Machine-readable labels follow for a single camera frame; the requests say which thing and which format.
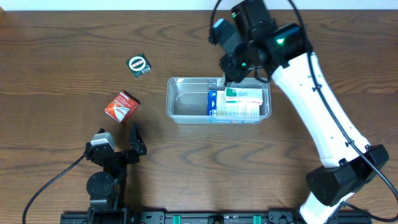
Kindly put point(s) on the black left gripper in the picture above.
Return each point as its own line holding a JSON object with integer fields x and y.
{"x": 121, "y": 155}

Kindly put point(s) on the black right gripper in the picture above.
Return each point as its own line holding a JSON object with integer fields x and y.
{"x": 232, "y": 71}

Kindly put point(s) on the red Panadol box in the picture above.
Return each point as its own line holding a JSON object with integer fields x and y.
{"x": 122, "y": 107}

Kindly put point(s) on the white green medicine box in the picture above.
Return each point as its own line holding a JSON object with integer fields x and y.
{"x": 243, "y": 95}

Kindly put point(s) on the blue fever patch packet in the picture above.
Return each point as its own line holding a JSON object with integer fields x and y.
{"x": 221, "y": 111}

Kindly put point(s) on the green round-logo small box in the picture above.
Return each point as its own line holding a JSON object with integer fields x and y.
{"x": 138, "y": 65}

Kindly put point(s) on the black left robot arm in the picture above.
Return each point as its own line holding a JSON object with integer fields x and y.
{"x": 107, "y": 188}

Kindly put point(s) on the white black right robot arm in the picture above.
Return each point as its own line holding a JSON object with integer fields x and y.
{"x": 253, "y": 41}

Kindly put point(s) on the clear plastic container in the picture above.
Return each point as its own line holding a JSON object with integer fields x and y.
{"x": 192, "y": 100}

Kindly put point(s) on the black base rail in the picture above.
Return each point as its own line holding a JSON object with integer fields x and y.
{"x": 272, "y": 217}

